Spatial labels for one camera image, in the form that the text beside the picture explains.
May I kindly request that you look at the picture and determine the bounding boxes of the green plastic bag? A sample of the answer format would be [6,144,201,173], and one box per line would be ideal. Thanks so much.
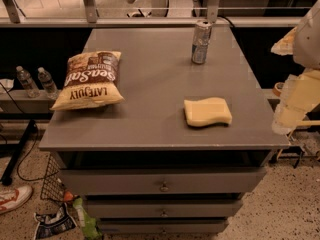
[73,197,103,240]

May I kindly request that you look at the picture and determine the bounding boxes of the clear water bottle left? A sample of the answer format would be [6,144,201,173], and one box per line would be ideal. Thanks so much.
[16,66,40,98]

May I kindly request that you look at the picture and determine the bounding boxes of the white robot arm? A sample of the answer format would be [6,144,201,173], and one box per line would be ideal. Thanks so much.
[271,0,320,135]

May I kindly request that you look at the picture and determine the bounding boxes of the silver drink can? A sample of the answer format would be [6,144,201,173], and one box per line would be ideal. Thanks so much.
[191,20,213,64]

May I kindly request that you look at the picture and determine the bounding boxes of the roll of brown tape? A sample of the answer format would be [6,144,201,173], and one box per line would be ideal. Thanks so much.
[272,82,284,96]

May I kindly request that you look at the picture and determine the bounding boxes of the clear water bottle right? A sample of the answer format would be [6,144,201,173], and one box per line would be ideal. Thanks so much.
[38,67,58,100]

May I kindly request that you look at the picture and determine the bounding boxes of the black wire basket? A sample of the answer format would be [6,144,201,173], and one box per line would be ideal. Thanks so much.
[40,156,65,202]

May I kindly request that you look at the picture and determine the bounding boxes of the yellow sponge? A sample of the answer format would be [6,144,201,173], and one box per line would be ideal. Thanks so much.
[184,97,232,127]

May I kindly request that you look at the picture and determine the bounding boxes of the black cable on floor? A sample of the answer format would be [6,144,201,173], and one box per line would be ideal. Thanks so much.
[0,82,61,182]

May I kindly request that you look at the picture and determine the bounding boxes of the clear water bottle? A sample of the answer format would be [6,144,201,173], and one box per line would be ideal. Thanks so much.
[16,66,40,98]
[38,67,58,100]

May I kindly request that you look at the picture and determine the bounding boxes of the white orange sneaker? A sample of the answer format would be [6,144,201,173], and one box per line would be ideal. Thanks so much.
[0,185,33,214]

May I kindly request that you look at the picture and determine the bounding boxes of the grey drawer cabinet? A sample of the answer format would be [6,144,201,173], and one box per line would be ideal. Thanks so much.
[40,27,287,234]

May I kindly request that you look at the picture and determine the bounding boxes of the black stand leg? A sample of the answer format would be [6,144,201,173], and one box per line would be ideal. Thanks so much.
[0,120,36,186]

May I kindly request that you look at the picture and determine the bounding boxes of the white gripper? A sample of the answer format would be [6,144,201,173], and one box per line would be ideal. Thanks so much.
[271,27,320,135]

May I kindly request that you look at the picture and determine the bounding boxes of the brown chip bag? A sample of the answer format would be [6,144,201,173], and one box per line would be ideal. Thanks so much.
[51,51,124,111]

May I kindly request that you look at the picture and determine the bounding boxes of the dark crumpled snack bag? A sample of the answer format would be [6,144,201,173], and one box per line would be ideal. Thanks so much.
[34,204,77,240]

